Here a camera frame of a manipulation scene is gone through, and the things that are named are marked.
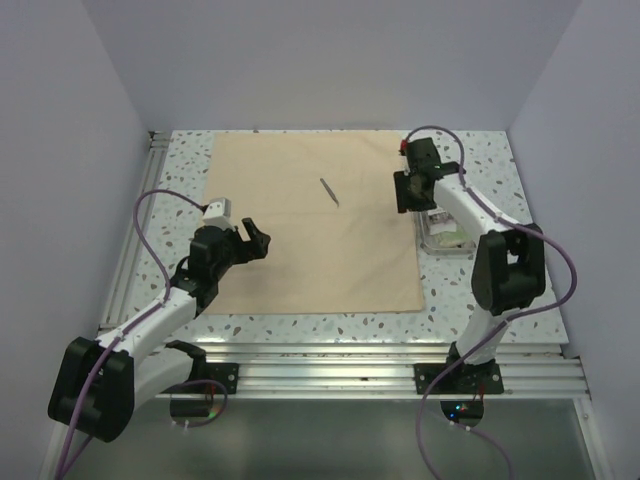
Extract purple printed glove packet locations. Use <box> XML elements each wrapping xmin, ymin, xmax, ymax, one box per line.
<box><xmin>427</xmin><ymin>210</ymin><xmax>451</xmax><ymax>224</ymax></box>

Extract stainless steel tray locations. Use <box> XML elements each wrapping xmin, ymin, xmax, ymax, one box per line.
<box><xmin>413</xmin><ymin>208</ymin><xmax>476</xmax><ymax>256</ymax></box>

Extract green printed glove packet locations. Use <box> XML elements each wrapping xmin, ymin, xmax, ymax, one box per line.
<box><xmin>433</xmin><ymin>231</ymin><xmax>469</xmax><ymax>248</ymax></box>

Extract beige cloth mat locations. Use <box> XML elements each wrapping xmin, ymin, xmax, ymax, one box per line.
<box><xmin>204</xmin><ymin>131</ymin><xmax>424</xmax><ymax>314</ymax></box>

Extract curved steel tweezers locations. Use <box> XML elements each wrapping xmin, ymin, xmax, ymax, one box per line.
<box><xmin>320</xmin><ymin>178</ymin><xmax>340</xmax><ymax>208</ymax></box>

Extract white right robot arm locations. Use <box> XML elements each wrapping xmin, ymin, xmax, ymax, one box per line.
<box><xmin>393</xmin><ymin>138</ymin><xmax>546</xmax><ymax>393</ymax></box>

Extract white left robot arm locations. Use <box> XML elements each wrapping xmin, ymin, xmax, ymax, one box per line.
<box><xmin>47</xmin><ymin>218</ymin><xmax>271</xmax><ymax>442</ymax></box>

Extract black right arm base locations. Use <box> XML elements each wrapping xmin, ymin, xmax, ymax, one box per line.
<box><xmin>430</xmin><ymin>360</ymin><xmax>505</xmax><ymax>426</ymax></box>

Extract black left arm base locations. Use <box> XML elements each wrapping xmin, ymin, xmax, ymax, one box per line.
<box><xmin>166</xmin><ymin>340</ymin><xmax>239</xmax><ymax>428</ymax></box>

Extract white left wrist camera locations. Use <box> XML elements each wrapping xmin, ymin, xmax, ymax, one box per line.
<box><xmin>202</xmin><ymin>197</ymin><xmax>234</xmax><ymax>230</ymax></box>

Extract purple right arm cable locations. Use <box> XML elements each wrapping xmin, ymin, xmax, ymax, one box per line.
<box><xmin>407</xmin><ymin>125</ymin><xmax>577</xmax><ymax>480</ymax></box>

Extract aluminium extrusion frame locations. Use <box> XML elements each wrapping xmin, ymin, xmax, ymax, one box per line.
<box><xmin>39</xmin><ymin>130</ymin><xmax>601</xmax><ymax>480</ymax></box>

